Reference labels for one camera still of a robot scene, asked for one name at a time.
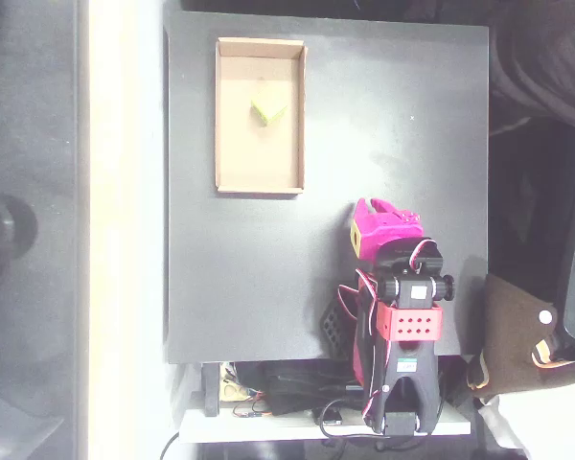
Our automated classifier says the black cylindrical object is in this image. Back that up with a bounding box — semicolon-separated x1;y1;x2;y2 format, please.
0;191;39;298

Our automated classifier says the white shelf board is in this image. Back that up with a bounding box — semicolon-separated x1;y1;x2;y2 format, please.
177;406;473;445

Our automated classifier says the shallow cardboard box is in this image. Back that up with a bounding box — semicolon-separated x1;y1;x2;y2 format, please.
214;36;309;196

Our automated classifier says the small wired circuit board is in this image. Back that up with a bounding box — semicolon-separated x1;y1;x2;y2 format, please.
232;402;274;419

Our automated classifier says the beige perforated part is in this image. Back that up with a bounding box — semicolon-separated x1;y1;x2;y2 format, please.
219;363;248;403

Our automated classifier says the black hanging cable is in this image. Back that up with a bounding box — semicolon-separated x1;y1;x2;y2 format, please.
160;430;181;460

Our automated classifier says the black looped cable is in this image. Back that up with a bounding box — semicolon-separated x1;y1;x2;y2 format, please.
315;397;445;440

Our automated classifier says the small green cube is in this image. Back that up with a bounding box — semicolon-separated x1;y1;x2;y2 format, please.
250;85;288;127

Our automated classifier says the black work board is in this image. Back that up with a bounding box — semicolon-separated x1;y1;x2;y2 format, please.
162;9;491;365

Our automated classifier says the black table clamp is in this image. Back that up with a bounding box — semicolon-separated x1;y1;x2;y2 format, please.
200;362;221;418

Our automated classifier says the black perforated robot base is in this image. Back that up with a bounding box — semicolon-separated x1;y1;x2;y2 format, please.
318;299;360;358

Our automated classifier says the white plastic bag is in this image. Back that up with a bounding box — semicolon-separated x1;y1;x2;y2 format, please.
473;368;575;460

